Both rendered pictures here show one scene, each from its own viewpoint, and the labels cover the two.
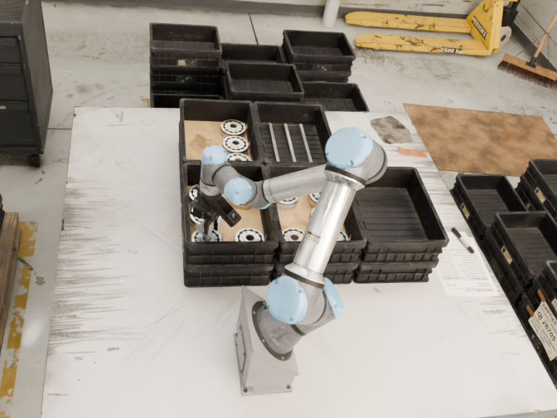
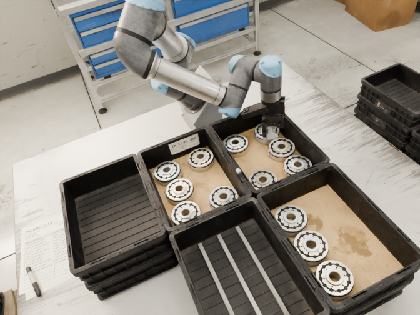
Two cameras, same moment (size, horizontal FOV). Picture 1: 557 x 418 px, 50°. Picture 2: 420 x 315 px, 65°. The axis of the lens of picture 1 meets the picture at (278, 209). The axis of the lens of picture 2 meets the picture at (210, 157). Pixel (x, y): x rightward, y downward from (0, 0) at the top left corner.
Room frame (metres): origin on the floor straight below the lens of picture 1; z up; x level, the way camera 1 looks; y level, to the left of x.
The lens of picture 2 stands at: (2.34, -0.02, 1.80)
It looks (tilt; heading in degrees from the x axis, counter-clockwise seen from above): 46 degrees down; 181
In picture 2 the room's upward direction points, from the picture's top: 11 degrees counter-clockwise
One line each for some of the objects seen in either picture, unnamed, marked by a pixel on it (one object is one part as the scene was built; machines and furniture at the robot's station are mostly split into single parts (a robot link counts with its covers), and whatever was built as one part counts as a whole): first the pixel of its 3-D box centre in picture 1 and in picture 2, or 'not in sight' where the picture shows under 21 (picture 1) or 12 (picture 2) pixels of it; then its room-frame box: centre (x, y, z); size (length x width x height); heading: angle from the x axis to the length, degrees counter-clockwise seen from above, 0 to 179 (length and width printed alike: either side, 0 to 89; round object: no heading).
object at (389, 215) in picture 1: (389, 214); (114, 215); (1.64, -0.40, 0.87); 0.40 x 0.30 x 0.11; 16
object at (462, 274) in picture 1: (459, 263); (47, 250); (1.63, -0.72, 0.70); 0.33 x 0.23 x 0.01; 18
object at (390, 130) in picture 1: (391, 128); not in sight; (2.43, -0.46, 0.71); 0.22 x 0.19 x 0.01; 18
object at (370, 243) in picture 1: (393, 204); (109, 207); (1.64, -0.40, 0.92); 0.40 x 0.30 x 0.02; 16
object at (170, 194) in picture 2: not in sight; (179, 189); (1.57, -0.17, 0.86); 0.10 x 0.10 x 0.01
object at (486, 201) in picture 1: (486, 214); not in sight; (2.48, -1.11, 0.26); 0.40 x 0.30 x 0.23; 18
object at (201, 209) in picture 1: (208, 201); (272, 110); (1.38, 0.23, 0.99); 0.09 x 0.08 x 0.12; 69
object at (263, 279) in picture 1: (224, 235); not in sight; (1.47, 0.17, 0.76); 0.40 x 0.30 x 0.12; 16
